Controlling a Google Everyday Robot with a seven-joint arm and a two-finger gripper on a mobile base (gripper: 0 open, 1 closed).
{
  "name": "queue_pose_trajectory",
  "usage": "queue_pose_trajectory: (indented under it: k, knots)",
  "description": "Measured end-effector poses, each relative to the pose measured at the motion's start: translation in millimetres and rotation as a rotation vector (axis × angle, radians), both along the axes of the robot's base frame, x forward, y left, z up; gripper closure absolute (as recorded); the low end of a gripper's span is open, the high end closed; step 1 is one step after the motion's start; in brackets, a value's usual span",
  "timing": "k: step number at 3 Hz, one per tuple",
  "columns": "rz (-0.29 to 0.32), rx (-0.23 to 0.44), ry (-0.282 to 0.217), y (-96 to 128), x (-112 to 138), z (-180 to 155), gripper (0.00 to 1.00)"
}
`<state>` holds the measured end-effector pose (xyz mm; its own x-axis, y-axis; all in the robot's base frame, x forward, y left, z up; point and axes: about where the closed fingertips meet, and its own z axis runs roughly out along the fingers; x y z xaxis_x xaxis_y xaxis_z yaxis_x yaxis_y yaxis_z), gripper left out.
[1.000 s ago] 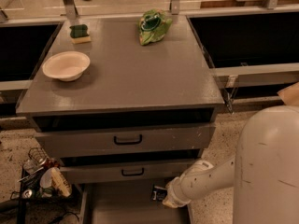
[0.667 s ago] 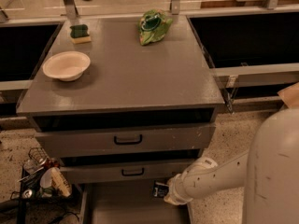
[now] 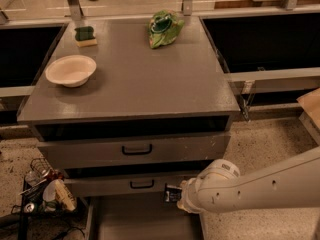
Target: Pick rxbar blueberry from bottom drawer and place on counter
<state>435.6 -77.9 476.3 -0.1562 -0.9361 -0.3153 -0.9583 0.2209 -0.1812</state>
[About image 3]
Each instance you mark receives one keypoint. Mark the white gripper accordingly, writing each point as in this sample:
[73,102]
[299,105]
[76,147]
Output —
[187,191]

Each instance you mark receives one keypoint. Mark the dark rxbar blueberry packet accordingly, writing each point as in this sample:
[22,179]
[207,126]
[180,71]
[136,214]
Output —
[172,193]

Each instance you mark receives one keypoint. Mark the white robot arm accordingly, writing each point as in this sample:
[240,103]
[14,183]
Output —
[220,187]

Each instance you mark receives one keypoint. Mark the grey bottom drawer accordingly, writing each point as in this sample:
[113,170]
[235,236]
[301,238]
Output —
[144,216]

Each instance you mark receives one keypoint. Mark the grey drawer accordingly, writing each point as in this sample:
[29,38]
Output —
[144,216]
[127,184]
[134,151]

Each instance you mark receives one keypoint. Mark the grey top drawer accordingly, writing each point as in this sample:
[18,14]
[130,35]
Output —
[134,151]

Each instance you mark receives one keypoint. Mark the grey middle drawer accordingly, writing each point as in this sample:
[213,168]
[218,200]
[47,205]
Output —
[127,184]

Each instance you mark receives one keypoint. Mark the grey drawer cabinet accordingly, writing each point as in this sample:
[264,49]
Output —
[179,89]

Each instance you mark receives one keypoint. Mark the cream box in rack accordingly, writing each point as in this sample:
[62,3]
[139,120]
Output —
[64,196]

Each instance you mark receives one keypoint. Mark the white cup in rack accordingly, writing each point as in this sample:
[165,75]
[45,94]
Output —
[49,193]

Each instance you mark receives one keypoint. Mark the brown cardboard box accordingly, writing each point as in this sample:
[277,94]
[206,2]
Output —
[310,103]

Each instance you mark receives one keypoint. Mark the white paper bowl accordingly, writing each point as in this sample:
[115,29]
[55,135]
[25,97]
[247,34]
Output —
[71,71]

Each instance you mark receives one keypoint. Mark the green chip bag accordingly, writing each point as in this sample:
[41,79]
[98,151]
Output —
[164,28]

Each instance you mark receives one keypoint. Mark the green yellow sponge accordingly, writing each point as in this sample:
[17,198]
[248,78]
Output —
[84,36]

